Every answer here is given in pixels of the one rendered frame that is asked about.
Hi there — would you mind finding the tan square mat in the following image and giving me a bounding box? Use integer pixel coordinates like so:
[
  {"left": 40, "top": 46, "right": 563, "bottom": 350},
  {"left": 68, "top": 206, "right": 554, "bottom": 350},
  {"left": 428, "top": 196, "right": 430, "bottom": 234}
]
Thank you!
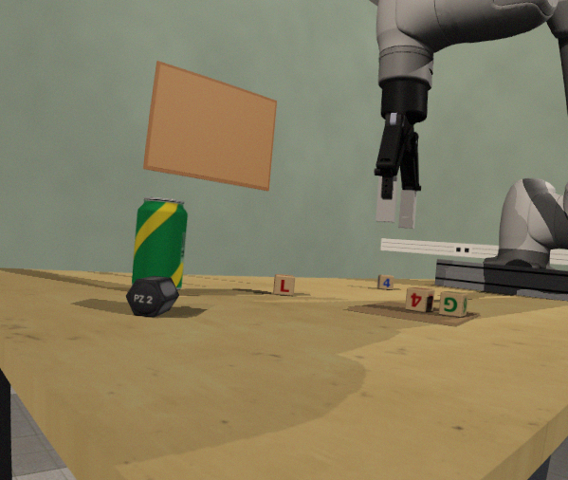
[{"left": 349, "top": 302, "right": 480, "bottom": 326}]

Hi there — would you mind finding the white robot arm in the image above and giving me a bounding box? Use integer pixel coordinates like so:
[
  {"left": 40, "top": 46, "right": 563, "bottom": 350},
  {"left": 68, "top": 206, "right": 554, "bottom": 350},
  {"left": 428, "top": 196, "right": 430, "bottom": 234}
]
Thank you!
[{"left": 376, "top": 0, "right": 568, "bottom": 269}]

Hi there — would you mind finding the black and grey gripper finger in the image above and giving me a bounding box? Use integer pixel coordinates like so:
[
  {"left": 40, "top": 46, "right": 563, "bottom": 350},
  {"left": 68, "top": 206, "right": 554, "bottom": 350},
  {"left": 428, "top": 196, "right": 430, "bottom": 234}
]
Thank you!
[
  {"left": 398, "top": 132, "right": 421, "bottom": 229},
  {"left": 375, "top": 113, "right": 414, "bottom": 223}
]

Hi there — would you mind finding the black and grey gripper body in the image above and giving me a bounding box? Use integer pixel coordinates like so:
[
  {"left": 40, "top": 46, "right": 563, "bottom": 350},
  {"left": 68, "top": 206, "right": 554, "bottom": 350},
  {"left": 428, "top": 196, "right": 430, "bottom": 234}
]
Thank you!
[{"left": 381, "top": 82, "right": 428, "bottom": 139}]

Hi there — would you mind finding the green and yellow drink can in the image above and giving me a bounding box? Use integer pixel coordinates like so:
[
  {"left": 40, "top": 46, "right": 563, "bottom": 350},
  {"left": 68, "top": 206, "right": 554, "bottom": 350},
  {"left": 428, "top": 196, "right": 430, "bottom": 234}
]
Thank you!
[{"left": 132, "top": 197, "right": 188, "bottom": 290}]

